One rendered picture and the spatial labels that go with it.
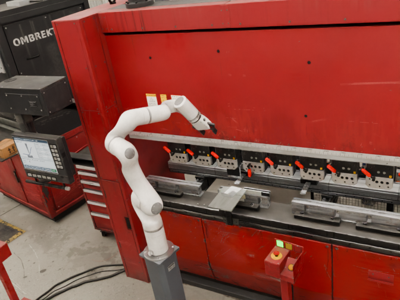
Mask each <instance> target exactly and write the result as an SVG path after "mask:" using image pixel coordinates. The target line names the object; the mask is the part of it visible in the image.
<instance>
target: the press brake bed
mask: <svg viewBox="0 0 400 300"><path fill-rule="evenodd" d="M160 216H161V218H162V222H163V225H164V230H165V235H166V238H167V240H169V241H171V242H172V243H173V245H176V246H178V247H179V248H180V249H179V250H178V251H177V252H176V255H177V260H178V263H179V269H180V274H181V277H182V282H183V283H186V284H189V285H192V286H196V287H198V288H202V289H206V290H210V291H213V292H217V293H220V294H223V295H227V296H232V297H234V298H237V299H241V300H282V291H281V284H280V279H278V278H276V277H273V276H270V275H268V274H266V273H265V262H264V261H265V259H266V258H267V256H268V255H269V253H270V252H271V251H272V249H273V248H274V247H275V238H276V239H280V240H283V241H286V242H289V243H293V244H295V245H299V246H303V247H304V248H303V249H304V269H303V271H302V273H301V274H300V276H299V277H298V279H297V280H296V282H295V284H292V283H291V284H292V285H293V297H294V300H400V250H399V249H393V248H387V247H384V246H377V245H372V244H367V243H362V242H356V241H352V240H346V239H340V238H336V237H330V236H325V235H318V234H315V233H309V232H303V231H299V230H293V229H287V228H283V227H277V226H271V225H268V224H262V223H256V222H252V221H246V220H240V219H236V218H232V219H233V225H232V226H230V225H227V218H226V217H225V216H220V215H215V214H209V213H205V212H199V211H193V210H187V209H183V208H177V207H171V206H168V205H163V208H162V211H161V212H160ZM369 270H371V271H376V272H379V273H385V274H390V275H393V276H394V279H393V286H391V285H386V284H383V283H378V282H373V281H370V280H368V271H369Z"/></svg>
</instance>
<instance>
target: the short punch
mask: <svg viewBox="0 0 400 300"><path fill-rule="evenodd" d="M227 175H228V176H229V177H235V178H240V179H241V171H240V166H239V168H236V169H235V170H231V169H227Z"/></svg>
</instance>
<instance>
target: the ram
mask: <svg viewBox="0 0 400 300"><path fill-rule="evenodd" d="M105 38H106V41H107V46H108V50H109V53H110V58H111V63H112V67H113V70H114V75H115V79H116V83H117V87H118V92H119V95H120V99H121V104H122V107H123V112H125V111H127V110H132V109H137V108H144V107H148V101H147V98H146V94H156V98H157V104H158V105H161V103H162V102H161V97H160V94H162V95H166V97H167V100H171V95H181V96H185V97H186V98H187V99H188V100H189V101H190V102H191V103H192V104H193V105H194V107H195V108H196V109H197V110H198V111H199V112H200V113H201V114H202V115H204V116H205V117H206V118H207V119H209V121H210V122H212V123H214V124H215V128H216V129H217V134H216V135H215V134H214V133H213V132H212V130H210V129H208V130H205V134H204V136H203V135H202V134H201V133H200V132H198V131H197V130H195V129H194V128H192V126H193V125H192V124H191V123H190V122H189V121H188V120H187V119H186V118H185V117H184V116H183V115H181V114H180V113H178V112H173V113H171V115H170V117H169V118H168V119H167V120H164V121H159V122H156V123H150V124H144V125H140V126H137V127H136V128H135V129H134V130H133V132H145V133H157V134H164V135H176V136H188V137H195V138H207V139H218V140H230V141H237V142H249V143H261V144H268V145H280V146H292V147H299V148H311V149H322V150H329V151H341V152H353V153H360V154H371V155H384V156H390V157H400V21H394V22H378V23H348V24H318V25H302V26H271V27H241V28H225V29H195V30H165V31H150V32H119V33H110V34H108V35H105ZM129 136H130V138H136V139H146V140H157V141H164V142H174V143H185V144H191V145H202V146H213V147H219V148H230V149H241V150H247V151H258V152H269V153H275V154H286V155H297V156H303V157H314V158H325V159H331V160H342V161H353V162H359V163H370V164H381V165H392V166H398V167H400V162H394V161H383V160H371V159H365V158H354V157H343V156H336V155H324V154H313V153H307V152H295V151H284V150H278V149H266V148H255V147H248V146H237V145H226V144H219V143H208V142H197V141H190V140H179V139H167V138H161V137H150V136H138V135H129Z"/></svg>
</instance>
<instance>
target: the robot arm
mask: <svg viewBox="0 0 400 300"><path fill-rule="evenodd" d="M171 113H180V114H181V115H183V116H184V117H185V118H186V119H187V120H188V121H189V122H190V123H191V124H192V125H193V126H192V128H194V129H195V130H197V131H198V132H200V133H201V134H202V135H203V136H204V134H205V130H208V129H210V130H212V132H213V133H214V134H215V135H216V134H217V129H216V128H215V124H214V123H212V122H210V121H209V119H207V118H206V117H205V116H204V115H202V114H201V113H200V112H199V111H198V110H197V109H196V108H195V107H194V105H193V104H192V103H191V102H190V101H189V100H188V99H187V98H186V97H185V96H180V97H178V98H177V99H171V100H166V101H164V102H162V103H161V105H156V106H151V107H144V108H137V109H132V110H127V111H125V112H124V113H122V115H121V116H120V118H119V120H118V122H117V124H116V126H115V128H113V129H112V131H110V132H109V134H107V136H106V138H105V148H106V150H107V151H108V152H110V153H111V154H113V155H114V156H116V157H117V158H118V159H119V160H120V162H121V165H122V168H121V170H122V173H123V175H124V177H125V179H126V181H127V182H128V184H129V186H130V187H131V189H132V191H133V192H132V195H131V201H132V205H133V208H134V209H135V211H136V214H137V215H138V217H139V219H140V220H141V222H142V226H143V230H144V233H145V237H146V242H147V246H146V247H145V249H144V251H143V254H144V256H145V258H146V259H147V260H150V261H162V260H164V259H166V258H168V257H169V256H171V255H172V253H173V252H174V245H173V243H172V242H171V241H169V240H167V238H166V235H165V230H164V225H163V221H162V218H161V216H160V212H161V211H162V209H163V202H162V200H161V198H160V196H159V195H158V194H157V192H156V191H155V189H154V188H153V187H152V186H151V184H150V183H149V182H148V181H147V179H146V177H145V176H144V174H143V172H142V170H141V168H140V165H139V162H138V152H137V150H136V148H135V147H134V146H133V145H132V144H131V143H130V142H128V141H126V140H125V137H126V136H127V135H128V134H129V133H131V132H132V131H133V130H134V129H135V128H136V127H137V126H140V125H144V124H150V123H156V122H159V121H164V120H167V119H168V118H169V117H170V115H171ZM210 127H212V128H210Z"/></svg>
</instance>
